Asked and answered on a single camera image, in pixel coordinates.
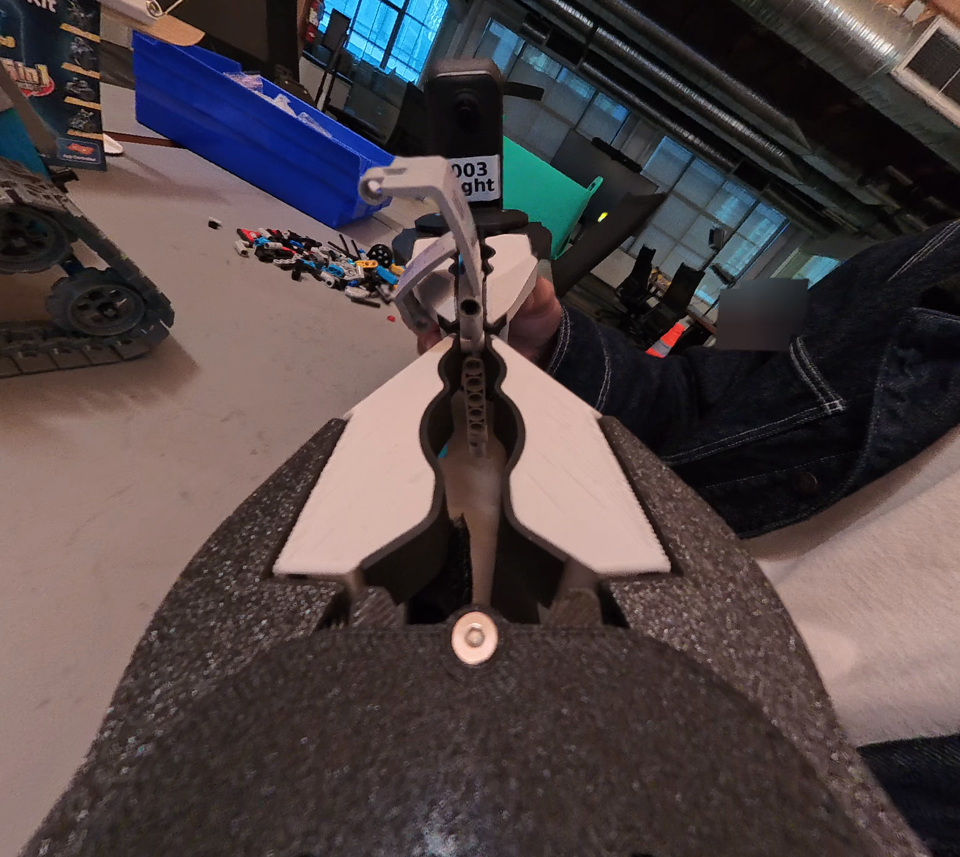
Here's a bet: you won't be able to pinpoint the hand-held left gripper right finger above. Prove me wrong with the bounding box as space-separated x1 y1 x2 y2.
488 344 673 576

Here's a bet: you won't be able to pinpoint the person's right hand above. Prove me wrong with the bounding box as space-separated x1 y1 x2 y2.
509 278 570 365

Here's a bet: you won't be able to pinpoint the pile of small building pieces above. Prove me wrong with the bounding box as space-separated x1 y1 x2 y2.
209 217 408 329

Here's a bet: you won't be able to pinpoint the grey curved arm piece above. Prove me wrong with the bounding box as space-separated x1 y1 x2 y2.
357 154 498 306

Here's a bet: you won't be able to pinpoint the small robot kit box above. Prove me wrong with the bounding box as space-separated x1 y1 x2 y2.
0 0 109 173

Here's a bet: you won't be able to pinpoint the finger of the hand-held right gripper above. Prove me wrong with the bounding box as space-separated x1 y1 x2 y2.
486 238 544 342
392 238 453 336

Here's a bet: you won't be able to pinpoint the person's right forearm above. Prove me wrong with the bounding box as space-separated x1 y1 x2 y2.
546 218 960 539

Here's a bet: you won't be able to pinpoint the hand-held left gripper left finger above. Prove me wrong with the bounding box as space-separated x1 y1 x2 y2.
275 340 459 581

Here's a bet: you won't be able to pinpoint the clear plastic bags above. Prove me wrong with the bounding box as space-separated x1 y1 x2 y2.
225 65 376 161

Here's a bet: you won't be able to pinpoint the orange traffic cone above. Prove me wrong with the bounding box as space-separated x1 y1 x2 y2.
647 316 693 359

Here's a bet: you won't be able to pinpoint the blue plastic bin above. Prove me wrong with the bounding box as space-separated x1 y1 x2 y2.
131 31 400 230

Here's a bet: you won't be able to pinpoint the blue tracked toy robot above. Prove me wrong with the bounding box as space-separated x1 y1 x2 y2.
0 62 177 380

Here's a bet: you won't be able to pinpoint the person's white shirt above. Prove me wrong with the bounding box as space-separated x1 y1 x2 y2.
747 494 960 750

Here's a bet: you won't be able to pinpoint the grey desk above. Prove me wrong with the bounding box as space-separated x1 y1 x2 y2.
0 85 841 857

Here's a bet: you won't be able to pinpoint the teal plastic tub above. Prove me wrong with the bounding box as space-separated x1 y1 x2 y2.
501 136 604 260

